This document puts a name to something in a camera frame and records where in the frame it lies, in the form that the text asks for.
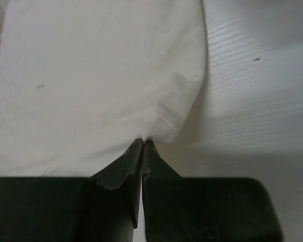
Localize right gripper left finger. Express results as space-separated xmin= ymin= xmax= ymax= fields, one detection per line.
xmin=0 ymin=139 xmax=143 ymax=241

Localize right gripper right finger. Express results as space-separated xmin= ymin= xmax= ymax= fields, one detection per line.
xmin=142 ymin=141 xmax=283 ymax=242

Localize white t shirt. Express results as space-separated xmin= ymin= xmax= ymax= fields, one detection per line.
xmin=0 ymin=1 xmax=207 ymax=176

